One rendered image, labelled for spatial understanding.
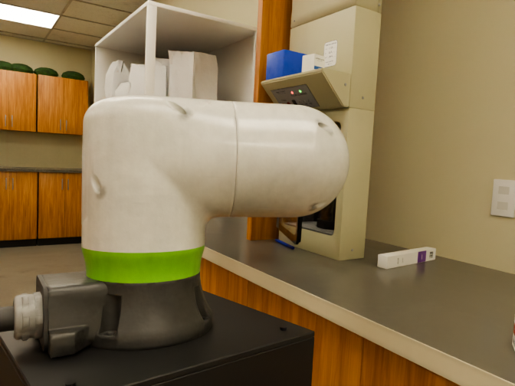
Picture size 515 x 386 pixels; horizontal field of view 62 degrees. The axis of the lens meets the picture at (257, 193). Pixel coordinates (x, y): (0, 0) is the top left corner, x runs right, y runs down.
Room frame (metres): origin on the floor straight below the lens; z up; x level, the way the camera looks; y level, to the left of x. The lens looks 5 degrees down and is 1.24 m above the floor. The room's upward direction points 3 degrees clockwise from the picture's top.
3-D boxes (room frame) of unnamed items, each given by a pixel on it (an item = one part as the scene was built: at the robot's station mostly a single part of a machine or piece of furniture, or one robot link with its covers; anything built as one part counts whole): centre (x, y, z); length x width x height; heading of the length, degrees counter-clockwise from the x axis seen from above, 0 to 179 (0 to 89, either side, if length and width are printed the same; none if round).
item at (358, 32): (1.52, -0.28, 1.33); 0.32 x 0.25 x 0.77; 33
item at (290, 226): (1.42, -0.11, 1.19); 0.30 x 0.01 x 0.40; 8
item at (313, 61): (1.38, -0.15, 1.54); 0.05 x 0.05 x 0.06; 41
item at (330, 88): (1.42, -0.13, 1.46); 0.32 x 0.11 x 0.10; 33
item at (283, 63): (1.49, -0.08, 1.56); 0.10 x 0.10 x 0.09; 33
